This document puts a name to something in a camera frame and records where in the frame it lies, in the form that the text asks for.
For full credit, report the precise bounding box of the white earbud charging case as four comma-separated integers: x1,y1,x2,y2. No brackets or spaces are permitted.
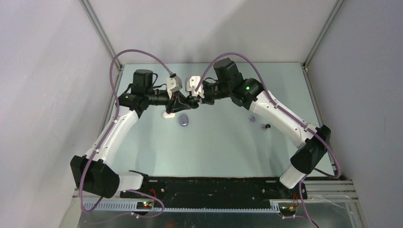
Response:
163,112,175,119

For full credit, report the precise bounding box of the purple earbud charging case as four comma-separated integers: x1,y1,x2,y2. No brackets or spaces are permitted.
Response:
179,114,189,127

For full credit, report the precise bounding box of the black earbud charging case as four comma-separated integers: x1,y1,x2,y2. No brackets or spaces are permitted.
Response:
186,96,200,109

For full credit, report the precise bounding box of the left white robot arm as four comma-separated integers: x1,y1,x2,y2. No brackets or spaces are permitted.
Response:
70,69,186,199

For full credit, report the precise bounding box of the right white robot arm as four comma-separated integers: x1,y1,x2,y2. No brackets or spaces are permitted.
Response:
186,58,331,199

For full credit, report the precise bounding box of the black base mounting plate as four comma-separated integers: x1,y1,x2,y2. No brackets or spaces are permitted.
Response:
139,176,307,209

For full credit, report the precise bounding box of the left controller circuit board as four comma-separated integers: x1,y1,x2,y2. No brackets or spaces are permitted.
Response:
136,201,154,210

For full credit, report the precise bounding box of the controller circuit board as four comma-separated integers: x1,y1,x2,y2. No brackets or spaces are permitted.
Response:
279,206,297,218
136,201,154,210

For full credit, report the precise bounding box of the right controller circuit board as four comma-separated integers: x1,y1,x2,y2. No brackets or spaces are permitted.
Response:
279,206,297,218

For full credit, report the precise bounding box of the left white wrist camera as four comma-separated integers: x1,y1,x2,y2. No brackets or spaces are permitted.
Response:
166,73,182,99

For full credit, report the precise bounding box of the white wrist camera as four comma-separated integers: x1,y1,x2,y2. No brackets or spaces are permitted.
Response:
185,76,204,98
166,73,182,99

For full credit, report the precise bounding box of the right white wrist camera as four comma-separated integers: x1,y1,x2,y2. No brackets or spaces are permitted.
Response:
185,76,204,98

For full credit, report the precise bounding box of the grey slotted cable duct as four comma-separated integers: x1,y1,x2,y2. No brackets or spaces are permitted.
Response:
95,200,279,213

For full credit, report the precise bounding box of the left aluminium frame post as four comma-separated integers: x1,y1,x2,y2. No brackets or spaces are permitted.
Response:
79,0,117,59

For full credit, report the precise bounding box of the aluminium frame post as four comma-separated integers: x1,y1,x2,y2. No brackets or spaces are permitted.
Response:
302,0,345,68
79,0,117,59

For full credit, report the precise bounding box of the right aluminium frame post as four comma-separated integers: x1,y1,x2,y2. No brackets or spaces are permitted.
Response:
302,0,345,68

